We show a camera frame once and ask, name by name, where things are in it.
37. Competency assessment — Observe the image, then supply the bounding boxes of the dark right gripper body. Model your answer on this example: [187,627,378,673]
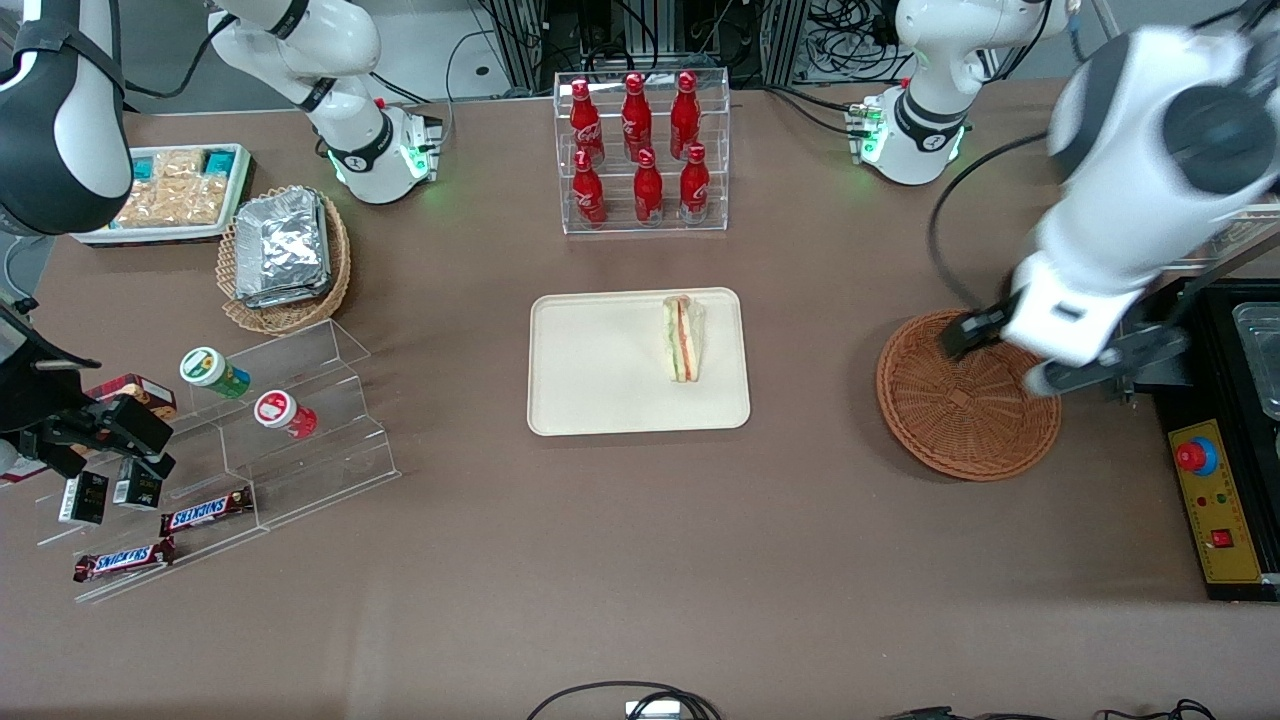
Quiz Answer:
[0,302,98,448]

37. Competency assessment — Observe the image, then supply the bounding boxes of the triangular sandwich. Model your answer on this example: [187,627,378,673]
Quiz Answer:
[661,294,707,384]

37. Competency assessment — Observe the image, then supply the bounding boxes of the round brown wicker basket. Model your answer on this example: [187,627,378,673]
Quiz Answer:
[876,308,1063,483]

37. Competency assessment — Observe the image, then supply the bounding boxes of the white snack tray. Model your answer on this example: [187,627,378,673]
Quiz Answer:
[70,143,256,247]

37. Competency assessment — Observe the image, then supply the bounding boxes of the light tan wicker basket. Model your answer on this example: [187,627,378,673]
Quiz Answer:
[216,185,353,336]

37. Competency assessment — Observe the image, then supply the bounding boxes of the clear metal-rimmed tray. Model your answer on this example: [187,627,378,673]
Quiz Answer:
[1232,302,1280,421]

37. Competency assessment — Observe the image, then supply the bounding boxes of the beige rectangular tray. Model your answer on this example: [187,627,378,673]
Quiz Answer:
[527,287,751,437]

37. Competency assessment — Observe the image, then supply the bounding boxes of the red-brown snack box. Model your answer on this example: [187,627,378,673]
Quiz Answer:
[85,373,178,421]

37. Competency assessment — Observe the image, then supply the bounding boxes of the small black box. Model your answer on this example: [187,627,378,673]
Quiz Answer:
[112,458,164,511]
[58,470,110,526]

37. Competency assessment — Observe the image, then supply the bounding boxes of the green yogurt cup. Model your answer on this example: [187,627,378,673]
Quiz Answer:
[179,346,252,400]

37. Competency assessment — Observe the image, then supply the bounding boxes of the Snickers chocolate bar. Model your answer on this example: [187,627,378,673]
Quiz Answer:
[160,486,254,537]
[72,537,177,583]

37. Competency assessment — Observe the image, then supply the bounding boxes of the grey metal block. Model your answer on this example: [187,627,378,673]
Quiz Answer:
[1117,300,1196,398]

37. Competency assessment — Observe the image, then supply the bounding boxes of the red yogurt cup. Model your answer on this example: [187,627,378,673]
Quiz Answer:
[253,390,318,440]

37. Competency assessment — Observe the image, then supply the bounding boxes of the black machine housing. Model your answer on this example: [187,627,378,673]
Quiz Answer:
[1115,278,1280,603]

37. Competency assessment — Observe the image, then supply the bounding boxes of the grey metal bar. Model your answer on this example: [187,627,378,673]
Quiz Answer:
[1140,232,1280,301]

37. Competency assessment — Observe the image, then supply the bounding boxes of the clear acrylic stepped display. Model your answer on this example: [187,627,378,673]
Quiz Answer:
[35,318,403,604]

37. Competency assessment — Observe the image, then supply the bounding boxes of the clear cracker snack bags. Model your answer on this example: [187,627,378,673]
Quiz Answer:
[113,150,231,229]

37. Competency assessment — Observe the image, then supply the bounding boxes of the silver foil pouch stack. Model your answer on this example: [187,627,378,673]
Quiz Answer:
[234,188,333,310]

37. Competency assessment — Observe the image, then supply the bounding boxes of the yellow control panel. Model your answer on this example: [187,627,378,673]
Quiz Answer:
[1168,418,1266,586]

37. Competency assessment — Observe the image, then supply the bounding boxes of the clear acrylic bottle rack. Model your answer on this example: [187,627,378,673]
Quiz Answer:
[553,68,731,236]

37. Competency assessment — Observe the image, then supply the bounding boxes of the red cola bottle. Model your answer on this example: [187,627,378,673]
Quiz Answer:
[571,150,608,229]
[669,70,701,159]
[679,143,711,225]
[633,148,665,227]
[569,79,606,166]
[621,72,653,161]

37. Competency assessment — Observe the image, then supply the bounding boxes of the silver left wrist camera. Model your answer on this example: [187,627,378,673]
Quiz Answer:
[1022,325,1193,398]

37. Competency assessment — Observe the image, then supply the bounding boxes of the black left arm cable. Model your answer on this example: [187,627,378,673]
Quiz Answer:
[926,130,1051,313]

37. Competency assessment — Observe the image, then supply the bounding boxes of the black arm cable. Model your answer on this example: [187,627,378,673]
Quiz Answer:
[118,12,239,101]
[926,130,1051,313]

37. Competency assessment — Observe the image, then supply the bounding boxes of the white wire rack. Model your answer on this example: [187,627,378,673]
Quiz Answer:
[1190,195,1280,269]

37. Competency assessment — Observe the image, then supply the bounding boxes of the black base cables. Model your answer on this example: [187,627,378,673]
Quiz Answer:
[735,80,873,138]

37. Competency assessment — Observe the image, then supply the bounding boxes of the tangled black cable bundle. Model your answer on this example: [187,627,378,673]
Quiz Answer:
[800,0,916,86]

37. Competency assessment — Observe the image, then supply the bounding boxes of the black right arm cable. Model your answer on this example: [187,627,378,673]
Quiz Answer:
[118,12,239,101]

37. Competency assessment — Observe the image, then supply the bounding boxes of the thin black cable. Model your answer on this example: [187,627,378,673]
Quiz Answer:
[880,698,1219,720]

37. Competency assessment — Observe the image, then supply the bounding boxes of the black looped cable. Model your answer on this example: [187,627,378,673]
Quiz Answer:
[525,681,723,720]

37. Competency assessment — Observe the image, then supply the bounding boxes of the aluminium profile frame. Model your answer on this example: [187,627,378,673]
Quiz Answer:
[495,0,813,96]

